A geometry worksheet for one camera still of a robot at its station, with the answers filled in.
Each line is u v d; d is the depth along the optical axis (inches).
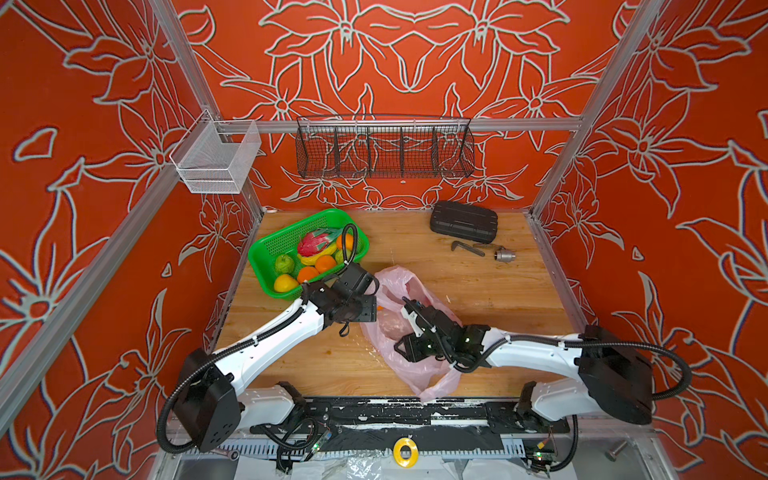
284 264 38.4
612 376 16.6
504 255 39.9
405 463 26.2
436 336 24.1
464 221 42.1
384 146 38.1
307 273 37.4
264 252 39.7
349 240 40.8
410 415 29.2
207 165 34.0
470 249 42.3
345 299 23.2
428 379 29.8
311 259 39.6
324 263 37.5
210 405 15.3
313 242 39.5
